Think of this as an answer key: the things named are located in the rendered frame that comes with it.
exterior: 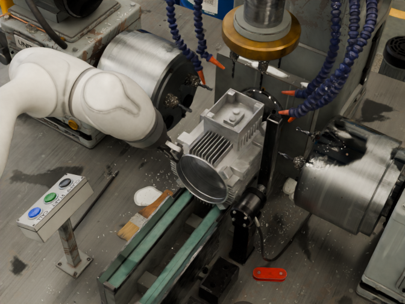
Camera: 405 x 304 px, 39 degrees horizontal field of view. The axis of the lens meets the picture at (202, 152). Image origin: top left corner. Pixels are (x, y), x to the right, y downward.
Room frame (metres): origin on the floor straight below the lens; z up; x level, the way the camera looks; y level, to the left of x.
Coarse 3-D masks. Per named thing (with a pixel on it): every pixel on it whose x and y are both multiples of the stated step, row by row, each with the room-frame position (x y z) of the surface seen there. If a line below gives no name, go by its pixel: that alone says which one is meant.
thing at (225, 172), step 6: (264, 126) 0.99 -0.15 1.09; (264, 132) 0.98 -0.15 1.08; (186, 144) 0.92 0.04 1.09; (186, 150) 0.91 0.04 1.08; (222, 168) 0.85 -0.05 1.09; (228, 168) 0.85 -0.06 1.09; (222, 174) 0.84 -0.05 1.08; (228, 174) 0.84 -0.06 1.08; (180, 186) 0.90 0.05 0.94; (216, 204) 0.84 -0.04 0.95; (222, 204) 0.83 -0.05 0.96; (228, 204) 0.84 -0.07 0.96
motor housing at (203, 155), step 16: (192, 144) 0.93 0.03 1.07; (208, 144) 0.91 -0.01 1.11; (224, 144) 0.92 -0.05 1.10; (192, 160) 0.96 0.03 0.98; (208, 160) 0.86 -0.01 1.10; (224, 160) 0.88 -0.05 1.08; (240, 160) 0.90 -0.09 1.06; (256, 160) 0.92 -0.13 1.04; (192, 176) 0.93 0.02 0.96; (208, 176) 0.94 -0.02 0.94; (192, 192) 0.88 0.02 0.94; (208, 192) 0.89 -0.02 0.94; (224, 192) 0.88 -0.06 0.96
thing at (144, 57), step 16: (128, 32) 1.28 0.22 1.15; (144, 32) 1.27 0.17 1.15; (112, 48) 1.21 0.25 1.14; (128, 48) 1.19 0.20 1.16; (144, 48) 1.19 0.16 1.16; (160, 48) 1.19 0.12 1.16; (176, 48) 1.20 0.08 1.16; (112, 64) 1.15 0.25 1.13; (128, 64) 1.14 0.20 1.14; (144, 64) 1.14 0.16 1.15; (160, 64) 1.13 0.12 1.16; (176, 64) 1.15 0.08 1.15; (192, 64) 1.21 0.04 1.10; (144, 80) 1.10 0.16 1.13; (160, 80) 1.09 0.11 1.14; (176, 80) 1.14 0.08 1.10; (192, 80) 1.17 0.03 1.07; (160, 96) 1.08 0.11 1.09; (176, 96) 1.14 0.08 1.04; (192, 96) 1.20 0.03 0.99; (160, 112) 1.08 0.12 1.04; (176, 112) 1.14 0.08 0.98
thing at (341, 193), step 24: (336, 120) 0.95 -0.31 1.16; (336, 144) 0.87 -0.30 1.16; (360, 144) 0.87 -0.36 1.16; (384, 144) 0.88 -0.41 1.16; (312, 168) 0.83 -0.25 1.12; (336, 168) 0.82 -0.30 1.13; (360, 168) 0.81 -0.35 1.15; (384, 168) 0.81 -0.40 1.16; (312, 192) 0.80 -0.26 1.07; (336, 192) 0.79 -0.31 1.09; (360, 192) 0.77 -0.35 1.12; (384, 192) 0.77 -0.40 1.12; (336, 216) 0.76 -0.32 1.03; (360, 216) 0.74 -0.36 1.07; (384, 216) 0.78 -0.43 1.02
